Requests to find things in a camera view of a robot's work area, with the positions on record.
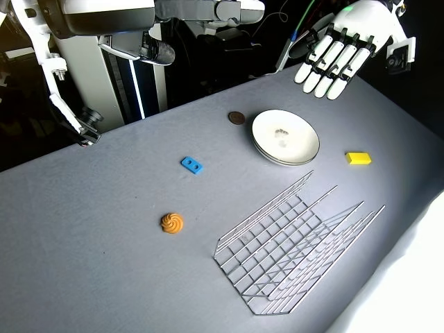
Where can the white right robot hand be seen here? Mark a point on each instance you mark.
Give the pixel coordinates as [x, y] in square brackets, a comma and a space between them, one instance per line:
[104, 10]

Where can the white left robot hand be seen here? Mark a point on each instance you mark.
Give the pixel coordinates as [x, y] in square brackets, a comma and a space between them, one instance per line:
[367, 24]

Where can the white robot column, blue light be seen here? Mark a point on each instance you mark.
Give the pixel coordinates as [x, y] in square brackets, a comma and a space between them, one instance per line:
[86, 86]

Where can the black box device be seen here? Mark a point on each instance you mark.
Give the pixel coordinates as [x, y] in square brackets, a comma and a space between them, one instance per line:
[232, 36]

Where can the yellow rectangular block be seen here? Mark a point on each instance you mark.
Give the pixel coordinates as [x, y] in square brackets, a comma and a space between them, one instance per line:
[359, 159]

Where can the brown round disc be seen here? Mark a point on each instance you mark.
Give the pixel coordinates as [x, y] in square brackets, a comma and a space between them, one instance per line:
[236, 118]

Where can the blue block with two holes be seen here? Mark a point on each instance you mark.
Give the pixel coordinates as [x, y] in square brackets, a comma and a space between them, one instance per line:
[193, 164]

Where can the orange swirl cookie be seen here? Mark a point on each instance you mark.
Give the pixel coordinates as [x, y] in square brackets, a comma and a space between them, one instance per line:
[171, 223]

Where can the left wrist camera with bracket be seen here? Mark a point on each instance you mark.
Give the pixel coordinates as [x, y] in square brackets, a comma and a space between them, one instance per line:
[395, 60]

